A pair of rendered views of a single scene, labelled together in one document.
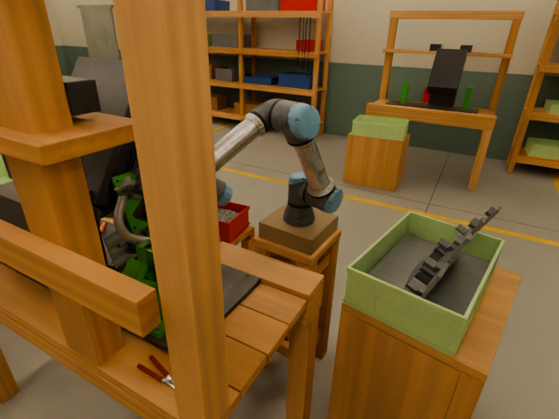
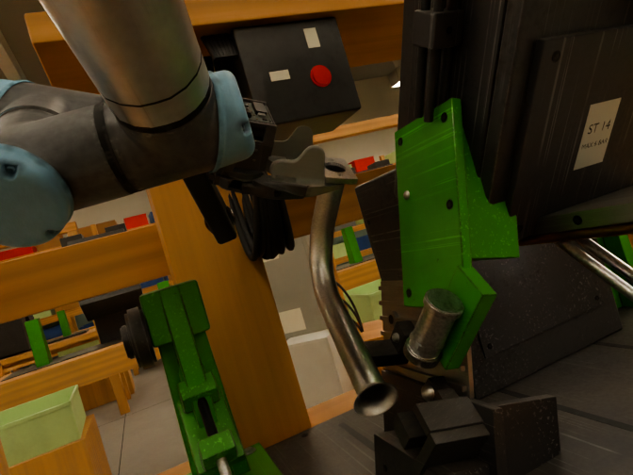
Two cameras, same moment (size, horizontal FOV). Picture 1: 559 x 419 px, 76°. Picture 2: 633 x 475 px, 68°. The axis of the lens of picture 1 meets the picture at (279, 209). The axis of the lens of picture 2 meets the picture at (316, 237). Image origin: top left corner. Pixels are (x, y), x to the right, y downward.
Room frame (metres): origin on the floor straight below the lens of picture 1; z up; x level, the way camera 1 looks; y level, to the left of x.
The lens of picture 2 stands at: (1.42, 0.05, 1.18)
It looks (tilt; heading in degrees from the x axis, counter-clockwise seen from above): 0 degrees down; 131
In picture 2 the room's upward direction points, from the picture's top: 16 degrees counter-clockwise
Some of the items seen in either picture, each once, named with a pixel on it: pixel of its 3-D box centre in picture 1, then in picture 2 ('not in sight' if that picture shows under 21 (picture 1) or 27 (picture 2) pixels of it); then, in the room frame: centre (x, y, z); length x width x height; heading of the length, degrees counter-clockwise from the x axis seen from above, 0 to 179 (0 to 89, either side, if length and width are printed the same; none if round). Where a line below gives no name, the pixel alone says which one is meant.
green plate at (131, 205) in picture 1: (129, 198); (452, 204); (1.20, 0.55, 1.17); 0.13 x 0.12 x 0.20; 62
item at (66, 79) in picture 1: (63, 94); not in sight; (0.85, 0.50, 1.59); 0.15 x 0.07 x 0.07; 62
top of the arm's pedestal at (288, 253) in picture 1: (298, 237); not in sight; (1.52, -0.09, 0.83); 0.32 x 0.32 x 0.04; 58
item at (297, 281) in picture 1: (168, 245); not in sight; (1.42, 0.51, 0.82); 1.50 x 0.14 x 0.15; 62
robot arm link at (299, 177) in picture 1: (302, 187); not in sight; (1.51, -0.10, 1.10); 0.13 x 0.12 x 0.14; 46
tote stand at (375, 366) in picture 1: (419, 356); not in sight; (1.21, -0.67, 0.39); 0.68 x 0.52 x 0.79; 142
